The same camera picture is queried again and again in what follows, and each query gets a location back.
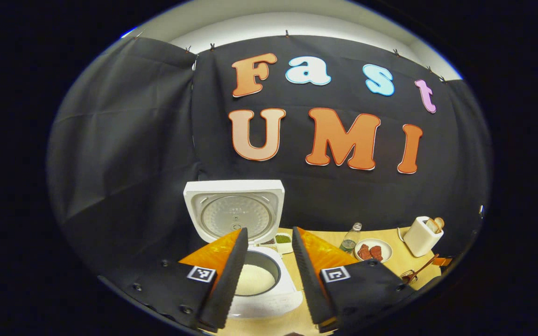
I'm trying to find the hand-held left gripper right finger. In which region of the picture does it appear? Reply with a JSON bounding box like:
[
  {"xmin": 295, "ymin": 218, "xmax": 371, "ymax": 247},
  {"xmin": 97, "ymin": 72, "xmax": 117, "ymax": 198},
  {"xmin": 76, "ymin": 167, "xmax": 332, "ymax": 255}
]
[{"xmin": 291, "ymin": 227, "xmax": 417, "ymax": 333}]

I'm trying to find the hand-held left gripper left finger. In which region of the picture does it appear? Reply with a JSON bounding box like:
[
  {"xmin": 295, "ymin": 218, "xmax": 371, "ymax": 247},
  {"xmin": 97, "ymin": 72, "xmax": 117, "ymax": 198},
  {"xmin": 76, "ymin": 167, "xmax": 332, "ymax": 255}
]
[{"xmin": 99, "ymin": 227, "xmax": 249, "ymax": 333}]

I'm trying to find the dark wooden spoon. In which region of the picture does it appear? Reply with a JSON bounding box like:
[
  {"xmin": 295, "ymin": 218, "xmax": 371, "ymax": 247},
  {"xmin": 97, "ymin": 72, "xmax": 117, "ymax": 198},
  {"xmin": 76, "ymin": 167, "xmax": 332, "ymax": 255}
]
[{"xmin": 407, "ymin": 253, "xmax": 440, "ymax": 283}]

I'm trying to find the white rice heap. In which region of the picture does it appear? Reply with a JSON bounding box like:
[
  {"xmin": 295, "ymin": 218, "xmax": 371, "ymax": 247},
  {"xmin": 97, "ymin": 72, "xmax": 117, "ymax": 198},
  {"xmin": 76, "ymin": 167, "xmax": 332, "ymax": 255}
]
[{"xmin": 234, "ymin": 265, "xmax": 276, "ymax": 296}]

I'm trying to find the wire chopstick holder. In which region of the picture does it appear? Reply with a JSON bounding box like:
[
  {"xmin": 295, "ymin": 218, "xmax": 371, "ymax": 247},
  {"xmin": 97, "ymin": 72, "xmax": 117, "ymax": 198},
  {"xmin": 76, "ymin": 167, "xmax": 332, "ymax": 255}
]
[{"xmin": 400, "ymin": 267, "xmax": 420, "ymax": 286}]

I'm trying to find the white rice cooker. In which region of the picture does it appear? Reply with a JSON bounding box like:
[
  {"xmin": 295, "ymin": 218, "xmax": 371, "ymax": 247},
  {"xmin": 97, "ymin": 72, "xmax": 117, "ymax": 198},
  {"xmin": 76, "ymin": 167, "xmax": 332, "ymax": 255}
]
[{"xmin": 184, "ymin": 180, "xmax": 303, "ymax": 320}]

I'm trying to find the white toaster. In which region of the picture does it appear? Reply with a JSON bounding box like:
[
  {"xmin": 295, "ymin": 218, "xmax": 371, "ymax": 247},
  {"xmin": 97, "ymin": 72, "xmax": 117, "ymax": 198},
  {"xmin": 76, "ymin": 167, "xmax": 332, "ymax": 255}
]
[{"xmin": 403, "ymin": 216, "xmax": 445, "ymax": 258}]

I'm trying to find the white divided condiment dish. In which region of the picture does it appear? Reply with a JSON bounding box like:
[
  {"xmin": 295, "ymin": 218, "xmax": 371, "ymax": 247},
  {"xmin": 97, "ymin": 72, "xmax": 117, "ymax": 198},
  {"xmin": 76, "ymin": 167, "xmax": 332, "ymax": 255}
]
[{"xmin": 257, "ymin": 232, "xmax": 294, "ymax": 255}]

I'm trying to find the white oval plate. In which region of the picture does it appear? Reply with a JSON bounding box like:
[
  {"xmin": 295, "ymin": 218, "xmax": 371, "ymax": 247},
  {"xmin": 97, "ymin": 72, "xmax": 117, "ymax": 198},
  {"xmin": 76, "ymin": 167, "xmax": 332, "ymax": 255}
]
[{"xmin": 354, "ymin": 238, "xmax": 393, "ymax": 263}]

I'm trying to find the clear plastic water bottle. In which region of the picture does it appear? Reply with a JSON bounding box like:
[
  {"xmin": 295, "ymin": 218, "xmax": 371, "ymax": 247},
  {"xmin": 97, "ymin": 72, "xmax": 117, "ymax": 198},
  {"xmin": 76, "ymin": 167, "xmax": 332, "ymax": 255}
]
[{"xmin": 339, "ymin": 223, "xmax": 363, "ymax": 254}]

